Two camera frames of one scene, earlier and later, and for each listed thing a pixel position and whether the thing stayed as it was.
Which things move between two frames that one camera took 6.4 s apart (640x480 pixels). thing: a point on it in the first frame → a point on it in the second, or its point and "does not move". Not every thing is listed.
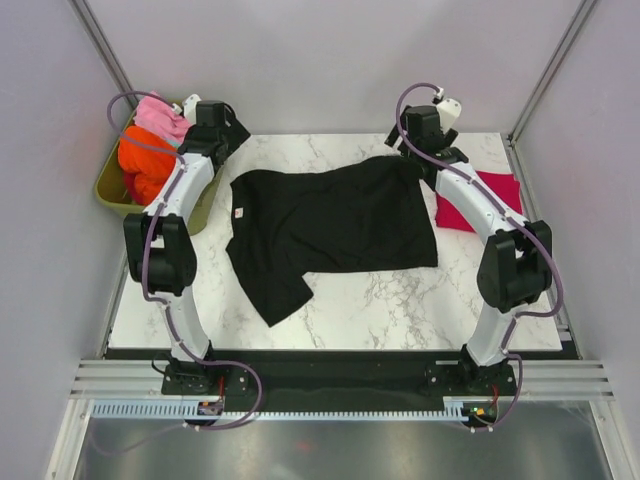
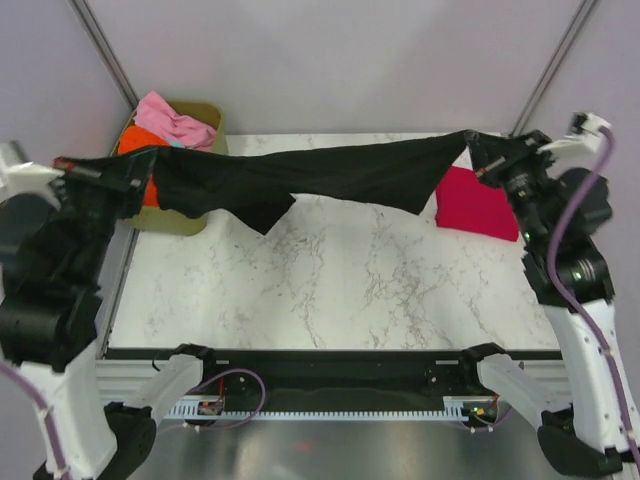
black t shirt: x=362 y=216 → x=256 y=187
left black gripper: x=238 y=134 → x=129 y=182
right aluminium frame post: x=551 y=68 does not move
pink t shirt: x=161 y=117 does not move
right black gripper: x=449 y=137 → x=485 y=149
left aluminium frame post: x=104 y=50 does not move
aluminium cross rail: x=541 y=379 does not move
